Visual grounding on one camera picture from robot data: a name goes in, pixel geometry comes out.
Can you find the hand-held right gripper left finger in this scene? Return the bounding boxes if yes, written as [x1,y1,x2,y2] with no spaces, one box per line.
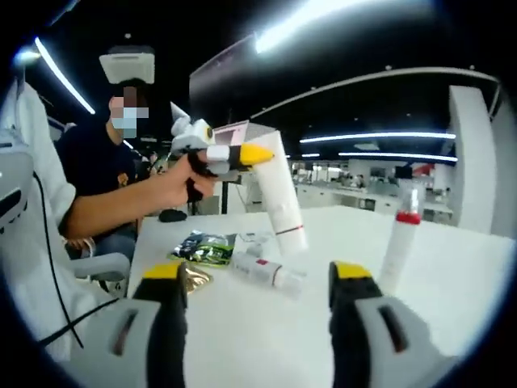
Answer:
[96,261,189,388]

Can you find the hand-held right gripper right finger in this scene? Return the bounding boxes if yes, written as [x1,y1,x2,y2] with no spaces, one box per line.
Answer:
[329,261,449,388]

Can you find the large white skincare tube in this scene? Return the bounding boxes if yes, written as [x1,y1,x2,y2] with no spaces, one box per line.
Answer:
[252,131,310,256]

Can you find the gold foil sachet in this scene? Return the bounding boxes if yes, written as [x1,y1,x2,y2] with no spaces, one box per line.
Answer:
[183,264,214,297]

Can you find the black green foil pouch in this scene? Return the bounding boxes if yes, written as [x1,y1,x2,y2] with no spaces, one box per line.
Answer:
[168,229,238,267]

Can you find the small white red-label skincare tube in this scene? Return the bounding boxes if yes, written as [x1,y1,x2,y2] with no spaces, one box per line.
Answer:
[229,250,309,299]

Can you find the white red skincare spray bottle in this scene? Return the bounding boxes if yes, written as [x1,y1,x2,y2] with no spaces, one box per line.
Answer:
[379,188,424,290]

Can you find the person's left hand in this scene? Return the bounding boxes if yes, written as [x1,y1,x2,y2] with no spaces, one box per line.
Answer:
[159,152,221,211]

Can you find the black laptop stand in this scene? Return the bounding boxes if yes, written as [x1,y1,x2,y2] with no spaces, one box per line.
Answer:
[217,167,259,216]

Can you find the open laptop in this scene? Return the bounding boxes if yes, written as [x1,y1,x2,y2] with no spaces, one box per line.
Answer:
[212,120,280,148]

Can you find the small black object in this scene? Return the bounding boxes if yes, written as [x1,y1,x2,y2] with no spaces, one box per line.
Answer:
[158,209,188,224]

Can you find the white office counter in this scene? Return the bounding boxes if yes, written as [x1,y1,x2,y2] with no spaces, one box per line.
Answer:
[290,177,457,227]

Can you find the white boxy device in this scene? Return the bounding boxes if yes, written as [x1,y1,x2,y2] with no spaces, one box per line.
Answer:
[99,44,157,86]

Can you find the white chair armrest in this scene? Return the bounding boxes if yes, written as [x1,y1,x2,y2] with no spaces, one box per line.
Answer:
[68,251,131,283]

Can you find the thin ceiling light strip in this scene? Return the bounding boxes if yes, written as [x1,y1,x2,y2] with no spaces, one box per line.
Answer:
[299,132,457,145]
[338,152,459,162]

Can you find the bright ceiling light strip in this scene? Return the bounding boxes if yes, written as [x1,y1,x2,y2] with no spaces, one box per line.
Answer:
[254,0,405,56]
[34,36,97,116]

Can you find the white worn device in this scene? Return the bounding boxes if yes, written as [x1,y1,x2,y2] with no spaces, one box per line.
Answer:
[0,139,36,234]

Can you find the black cable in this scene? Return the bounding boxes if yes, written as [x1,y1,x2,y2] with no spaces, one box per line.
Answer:
[39,297,135,347]
[33,169,86,349]

